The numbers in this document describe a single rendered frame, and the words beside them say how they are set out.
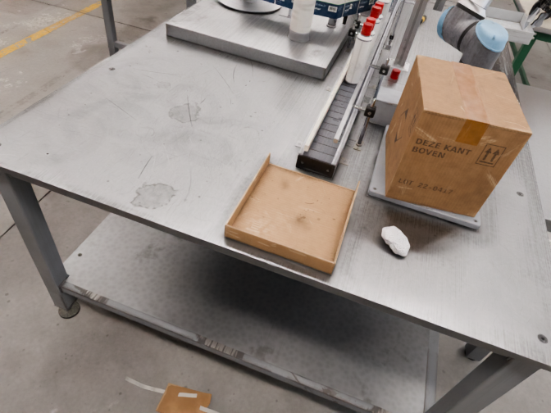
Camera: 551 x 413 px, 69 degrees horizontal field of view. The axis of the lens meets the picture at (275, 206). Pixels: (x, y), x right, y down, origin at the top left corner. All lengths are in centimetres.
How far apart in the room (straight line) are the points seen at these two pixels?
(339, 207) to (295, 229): 15
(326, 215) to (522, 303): 48
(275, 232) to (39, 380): 112
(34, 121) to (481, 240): 126
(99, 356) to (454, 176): 138
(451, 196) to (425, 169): 11
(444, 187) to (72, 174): 94
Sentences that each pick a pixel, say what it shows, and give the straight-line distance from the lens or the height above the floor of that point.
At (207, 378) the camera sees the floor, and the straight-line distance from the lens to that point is 167.
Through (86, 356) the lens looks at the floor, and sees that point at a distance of 177.
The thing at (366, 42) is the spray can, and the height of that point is 104.
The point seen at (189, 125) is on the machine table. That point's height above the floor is 83.
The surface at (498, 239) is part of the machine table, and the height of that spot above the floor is 83.
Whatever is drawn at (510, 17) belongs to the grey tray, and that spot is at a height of 97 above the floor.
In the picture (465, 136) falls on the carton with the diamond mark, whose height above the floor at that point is 108.
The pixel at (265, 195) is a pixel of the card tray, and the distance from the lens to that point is 105.
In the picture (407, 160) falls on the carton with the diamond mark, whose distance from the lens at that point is 104.
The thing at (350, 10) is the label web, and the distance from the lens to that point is 204.
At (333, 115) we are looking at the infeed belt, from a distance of 132.
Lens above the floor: 155
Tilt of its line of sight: 45 degrees down
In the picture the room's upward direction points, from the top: 10 degrees clockwise
